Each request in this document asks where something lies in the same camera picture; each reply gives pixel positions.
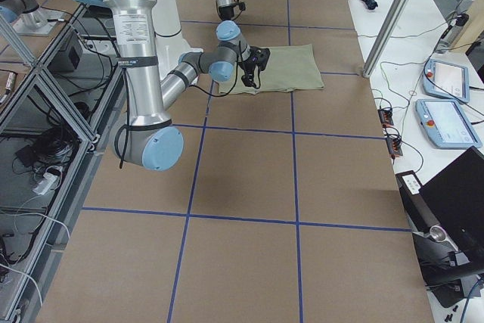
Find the teach pendant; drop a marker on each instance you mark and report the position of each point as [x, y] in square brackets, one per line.
[446, 80]
[446, 125]

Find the olive green long-sleeve shirt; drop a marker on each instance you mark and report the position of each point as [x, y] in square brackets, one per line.
[289, 68]

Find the near teach pendant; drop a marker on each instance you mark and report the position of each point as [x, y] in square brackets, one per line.
[446, 125]

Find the orange black electronics board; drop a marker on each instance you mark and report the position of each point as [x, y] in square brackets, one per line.
[391, 134]

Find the far teach pendant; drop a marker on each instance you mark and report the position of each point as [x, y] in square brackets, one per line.
[446, 80]

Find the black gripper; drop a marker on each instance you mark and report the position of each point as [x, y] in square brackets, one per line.
[225, 10]
[248, 66]

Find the aluminium frame post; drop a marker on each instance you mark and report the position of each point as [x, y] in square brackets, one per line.
[396, 9]

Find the black laptop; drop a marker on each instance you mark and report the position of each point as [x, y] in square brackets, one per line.
[455, 198]

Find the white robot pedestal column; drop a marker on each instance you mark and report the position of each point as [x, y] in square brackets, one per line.
[170, 42]

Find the white power strip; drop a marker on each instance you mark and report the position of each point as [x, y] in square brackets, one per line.
[46, 183]

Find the black monitor stand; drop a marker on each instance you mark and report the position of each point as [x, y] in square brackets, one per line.
[448, 274]

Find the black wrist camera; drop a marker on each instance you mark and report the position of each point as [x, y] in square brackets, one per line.
[248, 81]

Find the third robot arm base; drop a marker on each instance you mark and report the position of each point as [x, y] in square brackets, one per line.
[29, 18]

